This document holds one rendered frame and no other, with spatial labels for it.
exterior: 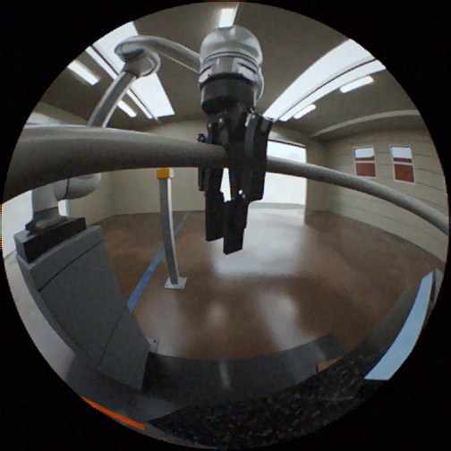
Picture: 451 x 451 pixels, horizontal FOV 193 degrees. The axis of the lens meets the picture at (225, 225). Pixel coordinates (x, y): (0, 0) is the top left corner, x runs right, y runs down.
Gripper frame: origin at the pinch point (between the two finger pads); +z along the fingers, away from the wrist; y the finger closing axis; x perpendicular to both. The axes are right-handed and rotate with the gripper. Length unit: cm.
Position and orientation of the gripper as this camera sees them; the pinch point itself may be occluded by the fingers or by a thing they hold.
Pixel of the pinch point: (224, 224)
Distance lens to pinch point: 21.5
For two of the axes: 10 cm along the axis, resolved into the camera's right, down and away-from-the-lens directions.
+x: 8.0, -1.8, 5.7
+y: 6.0, 2.9, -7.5
